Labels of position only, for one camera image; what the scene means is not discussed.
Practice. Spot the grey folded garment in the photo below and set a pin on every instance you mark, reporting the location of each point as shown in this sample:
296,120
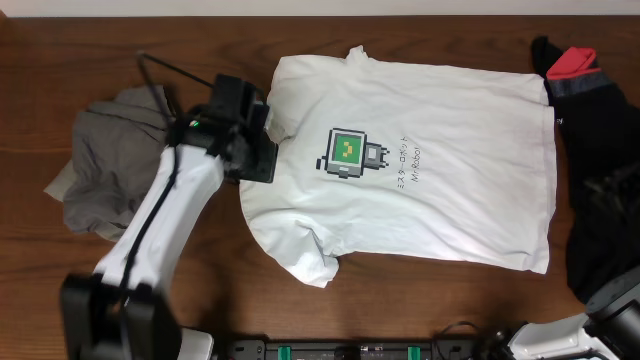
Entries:
116,150

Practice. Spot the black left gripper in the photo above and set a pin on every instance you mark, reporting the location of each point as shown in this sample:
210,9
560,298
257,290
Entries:
261,157

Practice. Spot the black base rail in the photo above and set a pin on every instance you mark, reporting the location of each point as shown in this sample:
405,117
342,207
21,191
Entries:
458,341

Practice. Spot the white printed t-shirt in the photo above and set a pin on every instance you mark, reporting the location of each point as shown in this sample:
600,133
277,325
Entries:
429,161

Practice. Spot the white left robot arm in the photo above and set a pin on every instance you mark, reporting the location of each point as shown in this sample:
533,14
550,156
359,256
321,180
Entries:
121,310

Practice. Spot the black garment with red collar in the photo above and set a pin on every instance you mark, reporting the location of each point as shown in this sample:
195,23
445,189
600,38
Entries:
599,128

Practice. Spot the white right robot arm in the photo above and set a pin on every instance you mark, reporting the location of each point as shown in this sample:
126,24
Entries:
608,329

